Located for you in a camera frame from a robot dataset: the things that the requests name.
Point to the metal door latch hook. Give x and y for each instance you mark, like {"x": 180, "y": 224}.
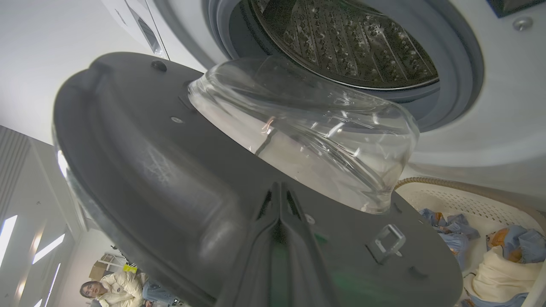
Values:
{"x": 390, "y": 238}

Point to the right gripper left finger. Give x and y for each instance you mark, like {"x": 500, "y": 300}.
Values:
{"x": 256, "y": 264}

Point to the white front-load washing machine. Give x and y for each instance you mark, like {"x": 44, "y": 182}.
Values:
{"x": 490, "y": 140}

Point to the grey rubber door seal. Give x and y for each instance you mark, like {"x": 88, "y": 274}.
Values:
{"x": 460, "y": 85}

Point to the small yellow item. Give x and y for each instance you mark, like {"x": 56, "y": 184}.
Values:
{"x": 130, "y": 268}

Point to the cream plastic laundry basket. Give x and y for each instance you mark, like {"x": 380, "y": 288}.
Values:
{"x": 465, "y": 204}

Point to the dark round glass washer door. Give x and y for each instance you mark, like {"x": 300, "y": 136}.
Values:
{"x": 140, "y": 170}

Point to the cream cloth garment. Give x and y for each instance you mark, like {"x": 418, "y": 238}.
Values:
{"x": 499, "y": 277}

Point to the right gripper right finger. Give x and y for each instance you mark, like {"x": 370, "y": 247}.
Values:
{"x": 311, "y": 273}

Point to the person in cream jacket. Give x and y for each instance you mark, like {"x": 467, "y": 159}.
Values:
{"x": 119, "y": 290}

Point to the blue garment with orange print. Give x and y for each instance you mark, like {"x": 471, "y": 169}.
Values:
{"x": 454, "y": 232}

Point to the perforated steel washer drum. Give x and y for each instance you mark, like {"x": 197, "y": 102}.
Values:
{"x": 341, "y": 42}

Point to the blue and cream garment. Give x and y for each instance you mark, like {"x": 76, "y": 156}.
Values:
{"x": 527, "y": 247}

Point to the brown cardboard box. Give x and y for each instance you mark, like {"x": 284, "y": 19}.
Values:
{"x": 98, "y": 270}

